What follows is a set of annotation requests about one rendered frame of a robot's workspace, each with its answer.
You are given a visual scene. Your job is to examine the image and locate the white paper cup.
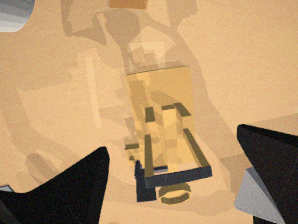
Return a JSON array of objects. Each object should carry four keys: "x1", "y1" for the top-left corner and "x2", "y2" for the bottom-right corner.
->
[{"x1": 0, "y1": 0, "x2": 35, "y2": 34}]

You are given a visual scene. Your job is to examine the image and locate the grey flat bar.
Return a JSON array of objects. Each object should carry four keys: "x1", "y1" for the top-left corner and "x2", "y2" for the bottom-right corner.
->
[{"x1": 0, "y1": 185, "x2": 15, "y2": 192}]

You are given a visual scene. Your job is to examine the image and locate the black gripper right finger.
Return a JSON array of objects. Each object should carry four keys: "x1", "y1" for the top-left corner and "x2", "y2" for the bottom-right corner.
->
[{"x1": 235, "y1": 124, "x2": 298, "y2": 224}]

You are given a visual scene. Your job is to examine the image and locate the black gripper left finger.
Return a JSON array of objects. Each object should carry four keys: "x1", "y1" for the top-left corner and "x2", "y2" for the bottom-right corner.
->
[{"x1": 0, "y1": 145, "x2": 110, "y2": 224}]

